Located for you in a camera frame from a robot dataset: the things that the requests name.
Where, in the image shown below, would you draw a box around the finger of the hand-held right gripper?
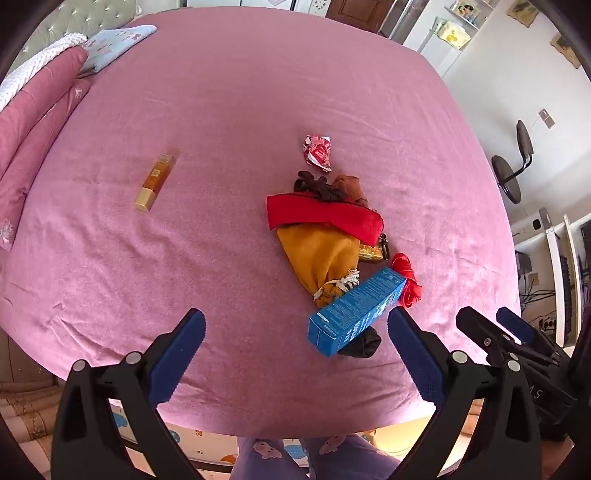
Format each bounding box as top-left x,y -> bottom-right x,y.
455,305 -> 532,367
496,308 -> 566,363

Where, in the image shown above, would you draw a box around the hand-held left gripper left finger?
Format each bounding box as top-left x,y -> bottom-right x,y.
51,308 -> 207,480

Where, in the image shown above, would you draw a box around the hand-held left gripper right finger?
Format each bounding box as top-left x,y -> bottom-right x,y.
387,306 -> 542,480

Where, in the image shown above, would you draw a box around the black cloth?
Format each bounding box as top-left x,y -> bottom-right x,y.
339,328 -> 383,359

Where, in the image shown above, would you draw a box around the red string bundle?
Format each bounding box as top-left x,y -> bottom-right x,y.
392,252 -> 423,309

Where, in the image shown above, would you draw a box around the blue cardboard box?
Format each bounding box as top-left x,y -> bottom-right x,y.
308,268 -> 408,357

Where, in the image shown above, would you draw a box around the mustard yellow cloth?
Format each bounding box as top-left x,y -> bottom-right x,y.
276,222 -> 362,309

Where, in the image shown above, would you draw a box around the red cloth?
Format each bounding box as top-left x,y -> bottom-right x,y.
266,194 -> 385,244

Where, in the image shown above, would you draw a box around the amber and gold perfume box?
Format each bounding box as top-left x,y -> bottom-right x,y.
134,154 -> 176,213

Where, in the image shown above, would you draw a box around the white desk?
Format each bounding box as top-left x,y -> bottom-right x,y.
510,208 -> 591,347

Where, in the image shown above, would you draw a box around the person's patterned pajama pants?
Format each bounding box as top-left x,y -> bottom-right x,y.
228,434 -> 407,480

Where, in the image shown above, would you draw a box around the black office chair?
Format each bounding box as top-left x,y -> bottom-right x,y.
491,120 -> 535,204

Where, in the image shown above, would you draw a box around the light brown stocking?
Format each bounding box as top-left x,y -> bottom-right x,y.
330,174 -> 370,208

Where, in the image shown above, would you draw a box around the dark brown stocking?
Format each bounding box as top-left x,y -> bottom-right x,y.
294,170 -> 345,202

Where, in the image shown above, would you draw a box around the pink bed sheet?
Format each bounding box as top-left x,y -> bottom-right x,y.
0,11 -> 517,437

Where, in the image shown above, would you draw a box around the crumpled red white wrapper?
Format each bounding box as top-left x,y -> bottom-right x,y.
302,135 -> 334,173

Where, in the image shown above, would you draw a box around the pink pillow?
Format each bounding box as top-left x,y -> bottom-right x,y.
0,46 -> 90,185
0,78 -> 90,252

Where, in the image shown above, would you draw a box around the white shelf unit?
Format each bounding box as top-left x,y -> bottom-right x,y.
418,0 -> 497,77

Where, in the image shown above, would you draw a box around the yellow box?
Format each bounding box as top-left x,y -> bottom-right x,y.
434,17 -> 472,49

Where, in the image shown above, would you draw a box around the light blue printed pillow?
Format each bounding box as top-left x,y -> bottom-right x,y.
76,24 -> 158,78

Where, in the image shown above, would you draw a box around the white textured pillow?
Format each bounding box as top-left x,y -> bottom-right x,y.
0,33 -> 88,114

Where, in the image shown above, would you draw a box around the brown wooden door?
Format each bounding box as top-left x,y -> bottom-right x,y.
330,0 -> 398,33

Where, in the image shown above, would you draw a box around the tufted grey headboard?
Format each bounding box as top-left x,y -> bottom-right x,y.
9,0 -> 139,79

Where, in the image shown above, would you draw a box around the framed wall picture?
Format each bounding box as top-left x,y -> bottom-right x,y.
505,0 -> 541,21
549,33 -> 583,69

